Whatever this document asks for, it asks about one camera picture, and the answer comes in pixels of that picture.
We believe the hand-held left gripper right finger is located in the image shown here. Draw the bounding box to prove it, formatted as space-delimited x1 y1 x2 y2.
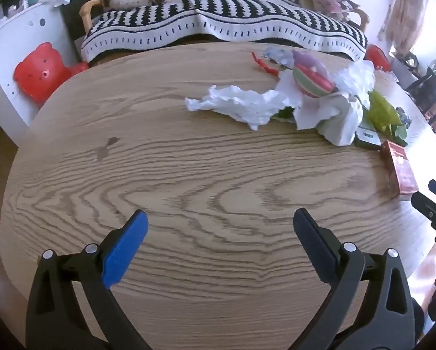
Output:
291 208 416 350

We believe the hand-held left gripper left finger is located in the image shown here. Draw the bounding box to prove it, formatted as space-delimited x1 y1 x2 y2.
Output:
25 209 153 350

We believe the white paper napkin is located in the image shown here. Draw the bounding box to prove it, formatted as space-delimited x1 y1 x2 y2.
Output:
274 70 365 147

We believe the long white tissue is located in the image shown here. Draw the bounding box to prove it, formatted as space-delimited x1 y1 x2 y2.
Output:
184 85 290 131

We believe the red twisted wrapper strip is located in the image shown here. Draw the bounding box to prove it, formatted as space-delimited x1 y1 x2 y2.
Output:
250 51 280 76

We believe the red cardboard box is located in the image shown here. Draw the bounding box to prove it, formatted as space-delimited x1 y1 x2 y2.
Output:
380 140 419 200

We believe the grey blue crumpled wrapper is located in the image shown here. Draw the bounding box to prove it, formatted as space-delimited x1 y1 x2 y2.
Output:
395 106 412 129

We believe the dark green packet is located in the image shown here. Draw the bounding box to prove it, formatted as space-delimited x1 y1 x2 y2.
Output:
353 125 381 151

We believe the light green wrapper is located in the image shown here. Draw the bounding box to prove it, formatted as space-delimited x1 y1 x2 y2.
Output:
365 90 403 132

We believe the black chair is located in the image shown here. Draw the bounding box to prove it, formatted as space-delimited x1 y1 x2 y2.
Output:
403 65 436 125

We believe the small crumpled white tissue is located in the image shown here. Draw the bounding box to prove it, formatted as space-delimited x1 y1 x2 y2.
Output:
332 60 376 98

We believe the beige curtain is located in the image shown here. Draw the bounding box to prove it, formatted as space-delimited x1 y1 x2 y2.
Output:
380 0 431 56

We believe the red bear-shaped stool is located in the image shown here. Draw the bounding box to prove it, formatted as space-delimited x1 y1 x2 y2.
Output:
13 42 91 109

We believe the pink floral cloth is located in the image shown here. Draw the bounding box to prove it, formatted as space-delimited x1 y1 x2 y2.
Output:
300 0 361 21

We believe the white cabinet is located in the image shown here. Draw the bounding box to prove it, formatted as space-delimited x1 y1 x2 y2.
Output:
0 1 92 151

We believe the black white striped blanket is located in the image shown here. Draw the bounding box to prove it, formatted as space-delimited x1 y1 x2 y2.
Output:
80 0 368 65

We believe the wooden frame sofa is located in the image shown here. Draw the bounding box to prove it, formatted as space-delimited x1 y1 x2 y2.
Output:
79 0 371 67

